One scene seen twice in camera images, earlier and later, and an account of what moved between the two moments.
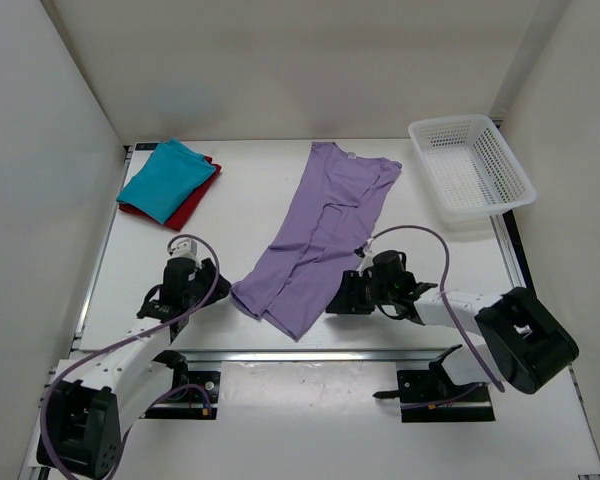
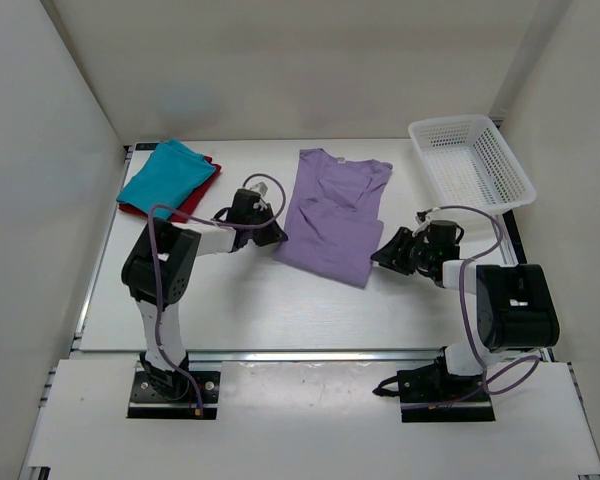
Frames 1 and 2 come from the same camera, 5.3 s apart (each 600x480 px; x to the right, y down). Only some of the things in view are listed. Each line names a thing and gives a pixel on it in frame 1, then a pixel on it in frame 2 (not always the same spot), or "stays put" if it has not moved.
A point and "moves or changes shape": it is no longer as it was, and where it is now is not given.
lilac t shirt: [338, 214] moves or changes shape
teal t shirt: [167, 180] stays put
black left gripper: [222, 291] → [274, 233]
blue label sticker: [146, 146] stays put
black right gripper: [348, 300] → [395, 254]
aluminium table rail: [318, 355] stays put
